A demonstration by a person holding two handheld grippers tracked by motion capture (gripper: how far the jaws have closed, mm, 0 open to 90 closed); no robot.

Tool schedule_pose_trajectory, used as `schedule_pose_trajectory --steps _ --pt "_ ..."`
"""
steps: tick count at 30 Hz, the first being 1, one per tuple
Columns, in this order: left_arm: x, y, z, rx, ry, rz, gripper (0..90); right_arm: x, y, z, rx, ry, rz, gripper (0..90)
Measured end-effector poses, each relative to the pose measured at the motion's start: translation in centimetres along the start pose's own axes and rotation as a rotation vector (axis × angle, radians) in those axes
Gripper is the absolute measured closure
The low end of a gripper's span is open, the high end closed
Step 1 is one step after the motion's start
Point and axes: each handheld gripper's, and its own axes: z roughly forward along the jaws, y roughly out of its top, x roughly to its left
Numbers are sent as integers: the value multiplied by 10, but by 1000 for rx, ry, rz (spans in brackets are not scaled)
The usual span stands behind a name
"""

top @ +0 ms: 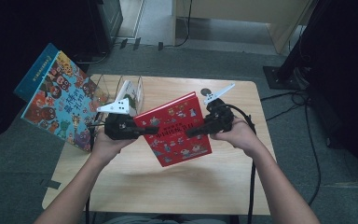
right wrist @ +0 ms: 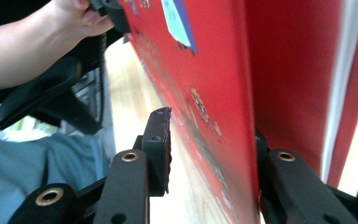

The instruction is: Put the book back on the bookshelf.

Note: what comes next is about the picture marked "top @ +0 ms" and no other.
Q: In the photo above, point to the person's left hand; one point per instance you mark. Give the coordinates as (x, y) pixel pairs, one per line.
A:
(108, 149)

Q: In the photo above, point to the black round table grommet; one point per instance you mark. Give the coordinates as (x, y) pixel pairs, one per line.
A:
(204, 91)

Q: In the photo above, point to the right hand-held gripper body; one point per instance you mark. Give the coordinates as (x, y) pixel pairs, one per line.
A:
(219, 119)

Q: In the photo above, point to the beige wooden furniture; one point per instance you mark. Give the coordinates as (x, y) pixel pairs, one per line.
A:
(245, 9)

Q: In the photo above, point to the person's right hand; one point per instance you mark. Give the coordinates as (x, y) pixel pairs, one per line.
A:
(240, 137)

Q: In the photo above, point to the white caterpillar picture book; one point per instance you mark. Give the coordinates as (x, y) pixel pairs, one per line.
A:
(130, 91)

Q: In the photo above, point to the dark floor tape strip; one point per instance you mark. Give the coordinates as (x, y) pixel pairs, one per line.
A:
(123, 43)
(160, 46)
(136, 43)

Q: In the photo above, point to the person's grey clothing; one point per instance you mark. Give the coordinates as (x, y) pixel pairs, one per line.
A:
(143, 220)

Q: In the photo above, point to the black stand base plate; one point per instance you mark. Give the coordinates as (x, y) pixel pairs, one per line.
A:
(284, 79)

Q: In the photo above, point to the red picture book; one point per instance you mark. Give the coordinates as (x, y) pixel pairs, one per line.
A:
(174, 133)

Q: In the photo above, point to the dark blue monster picture book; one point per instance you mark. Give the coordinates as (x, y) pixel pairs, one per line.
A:
(34, 77)

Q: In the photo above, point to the clear acrylic book rack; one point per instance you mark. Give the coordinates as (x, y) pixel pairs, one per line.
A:
(138, 93)

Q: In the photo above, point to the dark cabinet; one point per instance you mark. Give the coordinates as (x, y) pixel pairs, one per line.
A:
(108, 21)

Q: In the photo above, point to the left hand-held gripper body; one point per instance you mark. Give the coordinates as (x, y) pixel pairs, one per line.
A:
(118, 126)

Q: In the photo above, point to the light blue many-monsters picture book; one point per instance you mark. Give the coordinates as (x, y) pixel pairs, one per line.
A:
(62, 102)

